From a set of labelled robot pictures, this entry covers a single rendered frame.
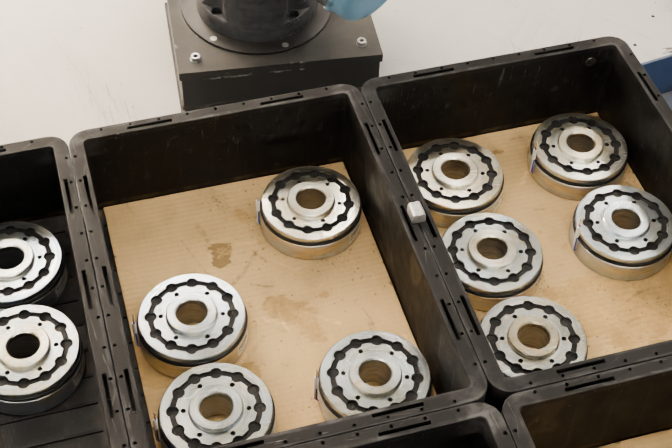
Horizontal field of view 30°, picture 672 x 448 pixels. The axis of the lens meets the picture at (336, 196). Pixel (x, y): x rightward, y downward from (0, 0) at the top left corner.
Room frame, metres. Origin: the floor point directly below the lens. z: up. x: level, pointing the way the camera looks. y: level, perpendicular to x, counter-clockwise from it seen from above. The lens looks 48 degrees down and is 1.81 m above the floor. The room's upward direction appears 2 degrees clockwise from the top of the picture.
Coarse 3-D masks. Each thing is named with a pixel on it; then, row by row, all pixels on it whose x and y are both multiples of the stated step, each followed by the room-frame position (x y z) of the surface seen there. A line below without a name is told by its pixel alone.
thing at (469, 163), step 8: (440, 160) 0.91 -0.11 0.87; (448, 160) 0.91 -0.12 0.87; (456, 160) 0.91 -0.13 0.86; (464, 160) 0.91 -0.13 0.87; (472, 160) 0.91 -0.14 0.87; (432, 168) 0.90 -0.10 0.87; (440, 168) 0.90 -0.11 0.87; (472, 168) 0.90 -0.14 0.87; (440, 176) 0.89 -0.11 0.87; (472, 176) 0.89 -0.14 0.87; (440, 184) 0.88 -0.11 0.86; (448, 184) 0.88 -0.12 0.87; (456, 184) 0.88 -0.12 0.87; (464, 184) 0.88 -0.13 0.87; (472, 184) 0.88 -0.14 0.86
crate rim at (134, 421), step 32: (288, 96) 0.93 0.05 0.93; (320, 96) 0.93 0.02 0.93; (352, 96) 0.94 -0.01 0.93; (96, 128) 0.88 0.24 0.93; (128, 128) 0.88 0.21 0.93; (160, 128) 0.88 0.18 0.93; (384, 160) 0.85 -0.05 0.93; (96, 224) 0.75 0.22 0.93; (416, 224) 0.77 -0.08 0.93; (96, 256) 0.71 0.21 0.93; (416, 256) 0.73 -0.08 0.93; (448, 320) 0.66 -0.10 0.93; (128, 352) 0.61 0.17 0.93; (128, 384) 0.59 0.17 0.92; (480, 384) 0.59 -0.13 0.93; (128, 416) 0.55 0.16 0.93; (352, 416) 0.56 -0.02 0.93; (384, 416) 0.56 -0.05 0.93
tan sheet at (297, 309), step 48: (192, 192) 0.89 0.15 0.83; (240, 192) 0.89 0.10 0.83; (144, 240) 0.82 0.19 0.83; (192, 240) 0.82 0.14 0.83; (240, 240) 0.82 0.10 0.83; (144, 288) 0.76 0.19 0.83; (240, 288) 0.76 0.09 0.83; (288, 288) 0.76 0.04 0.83; (336, 288) 0.77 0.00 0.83; (384, 288) 0.77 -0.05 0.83; (288, 336) 0.70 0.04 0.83; (336, 336) 0.71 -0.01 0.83; (144, 384) 0.64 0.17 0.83; (288, 384) 0.65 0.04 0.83; (432, 384) 0.66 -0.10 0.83
